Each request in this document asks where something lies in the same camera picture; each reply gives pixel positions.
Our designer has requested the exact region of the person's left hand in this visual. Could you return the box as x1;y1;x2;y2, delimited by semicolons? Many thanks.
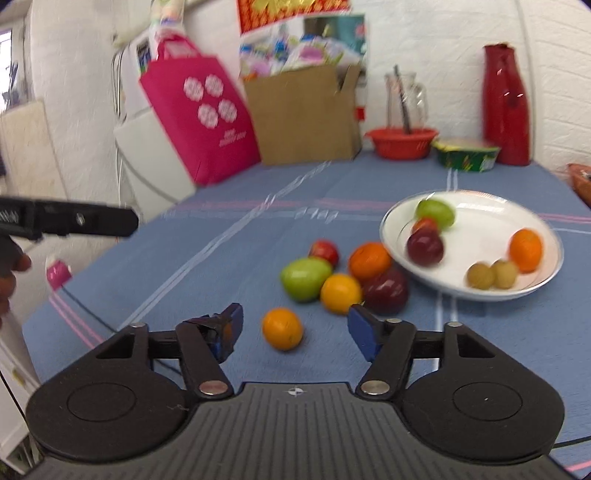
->
0;236;32;316

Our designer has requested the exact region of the small yellow orange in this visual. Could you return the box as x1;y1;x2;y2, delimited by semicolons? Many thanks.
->
320;273;363;315

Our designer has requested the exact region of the floral cloth in box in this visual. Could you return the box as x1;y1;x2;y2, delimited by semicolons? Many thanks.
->
239;36;363;80

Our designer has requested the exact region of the dark plum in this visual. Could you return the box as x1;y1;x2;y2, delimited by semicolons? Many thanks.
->
406;228;445;267
363;269;410;315

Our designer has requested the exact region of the cardboard box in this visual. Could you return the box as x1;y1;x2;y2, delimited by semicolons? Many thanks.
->
245;65;362;166

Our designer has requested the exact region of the small red apple back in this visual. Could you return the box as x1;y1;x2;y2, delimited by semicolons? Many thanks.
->
308;239;341;269

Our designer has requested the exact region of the blue striped tablecloth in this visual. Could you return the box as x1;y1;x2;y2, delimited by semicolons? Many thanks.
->
24;154;590;476

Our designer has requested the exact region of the large orange back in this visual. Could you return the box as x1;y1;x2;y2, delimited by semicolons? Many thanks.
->
348;242;393;283

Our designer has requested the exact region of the red plastic basket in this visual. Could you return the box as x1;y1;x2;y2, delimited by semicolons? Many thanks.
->
365;127;439;161

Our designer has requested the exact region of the green fruit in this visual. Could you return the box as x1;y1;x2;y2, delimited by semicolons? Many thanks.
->
415;198;456;230
280;257;332;303

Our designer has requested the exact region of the large orange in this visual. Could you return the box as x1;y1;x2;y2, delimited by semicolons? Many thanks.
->
348;242;393;283
508;228;544;274

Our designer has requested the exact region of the white appliance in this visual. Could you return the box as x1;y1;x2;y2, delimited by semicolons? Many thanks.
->
111;29;197;222

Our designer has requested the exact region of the pink tote bag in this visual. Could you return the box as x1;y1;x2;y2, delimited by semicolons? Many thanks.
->
140;31;260;187

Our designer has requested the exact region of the dark plum front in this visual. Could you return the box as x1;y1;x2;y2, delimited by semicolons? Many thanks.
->
406;228;445;267

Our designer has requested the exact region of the brown kiwi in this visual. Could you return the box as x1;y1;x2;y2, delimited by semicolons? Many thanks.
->
466;262;495;290
491;259;520;290

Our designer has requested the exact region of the large orange front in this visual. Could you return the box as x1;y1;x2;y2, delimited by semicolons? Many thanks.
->
508;228;544;274

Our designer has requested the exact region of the glass pitcher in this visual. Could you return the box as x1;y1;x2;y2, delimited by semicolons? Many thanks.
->
385;72;428;131

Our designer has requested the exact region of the black stirrer in pitcher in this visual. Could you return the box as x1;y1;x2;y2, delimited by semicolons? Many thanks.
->
394;64;412;135

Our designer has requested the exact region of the small red apple front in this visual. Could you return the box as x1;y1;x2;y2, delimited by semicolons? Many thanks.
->
412;217;440;233

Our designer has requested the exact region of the red thermos jug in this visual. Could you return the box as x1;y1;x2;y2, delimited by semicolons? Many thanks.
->
482;43;531;167

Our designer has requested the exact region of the red fu wall poster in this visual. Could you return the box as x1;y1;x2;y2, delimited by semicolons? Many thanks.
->
236;0;351;34

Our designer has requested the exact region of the green instant noodle bowl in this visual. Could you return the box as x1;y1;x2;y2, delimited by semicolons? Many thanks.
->
432;137;501;172

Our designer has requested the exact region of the small red apple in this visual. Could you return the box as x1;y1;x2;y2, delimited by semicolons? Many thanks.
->
308;239;341;269
412;217;440;233

